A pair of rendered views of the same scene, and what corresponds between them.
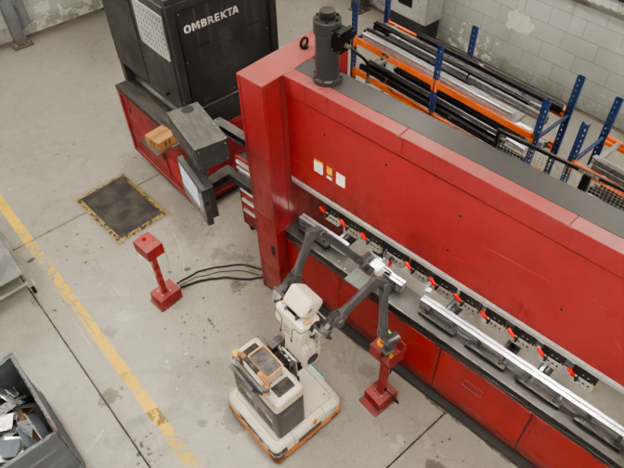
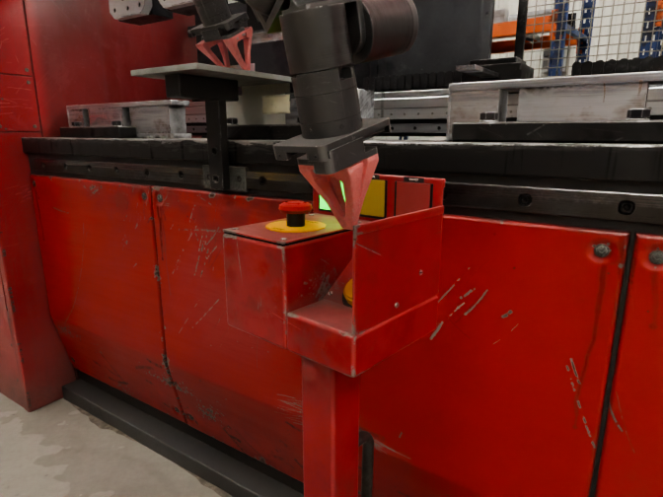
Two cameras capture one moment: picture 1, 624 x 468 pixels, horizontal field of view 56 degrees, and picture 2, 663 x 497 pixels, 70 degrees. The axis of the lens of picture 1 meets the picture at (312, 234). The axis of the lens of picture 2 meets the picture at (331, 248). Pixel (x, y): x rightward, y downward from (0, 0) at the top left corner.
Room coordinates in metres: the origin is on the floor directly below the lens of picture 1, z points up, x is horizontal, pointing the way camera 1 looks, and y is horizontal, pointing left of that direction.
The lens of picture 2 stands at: (1.71, -0.42, 0.89)
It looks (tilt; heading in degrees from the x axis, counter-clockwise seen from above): 14 degrees down; 349
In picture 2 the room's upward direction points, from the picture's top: straight up
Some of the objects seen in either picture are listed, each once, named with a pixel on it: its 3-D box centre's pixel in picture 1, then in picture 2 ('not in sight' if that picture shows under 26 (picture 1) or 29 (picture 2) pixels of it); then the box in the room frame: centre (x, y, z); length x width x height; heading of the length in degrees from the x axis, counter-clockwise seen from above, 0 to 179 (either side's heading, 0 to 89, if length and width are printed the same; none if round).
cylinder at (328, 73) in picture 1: (338, 47); not in sight; (3.29, -0.20, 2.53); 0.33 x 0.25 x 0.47; 45
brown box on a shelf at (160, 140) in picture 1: (159, 136); not in sight; (4.36, 1.38, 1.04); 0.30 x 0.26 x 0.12; 40
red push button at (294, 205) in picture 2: not in sight; (295, 216); (2.27, -0.48, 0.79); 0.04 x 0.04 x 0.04
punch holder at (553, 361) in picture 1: (554, 354); not in sight; (1.86, -1.46, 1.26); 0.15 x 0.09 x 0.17; 45
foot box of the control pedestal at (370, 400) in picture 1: (378, 396); not in sight; (2.22, -0.49, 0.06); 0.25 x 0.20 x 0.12; 128
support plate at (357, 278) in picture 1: (364, 275); (218, 76); (2.72, -0.38, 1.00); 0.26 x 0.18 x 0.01; 135
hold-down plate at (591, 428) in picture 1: (597, 432); not in sight; (1.52, -1.73, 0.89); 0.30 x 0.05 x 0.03; 45
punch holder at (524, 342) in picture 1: (525, 335); not in sight; (2.00, -1.32, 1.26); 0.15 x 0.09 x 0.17; 45
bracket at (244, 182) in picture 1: (233, 185); not in sight; (3.54, 0.63, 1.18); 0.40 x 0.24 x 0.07; 45
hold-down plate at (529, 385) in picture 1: (539, 392); not in sight; (1.80, -1.45, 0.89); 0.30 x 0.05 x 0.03; 45
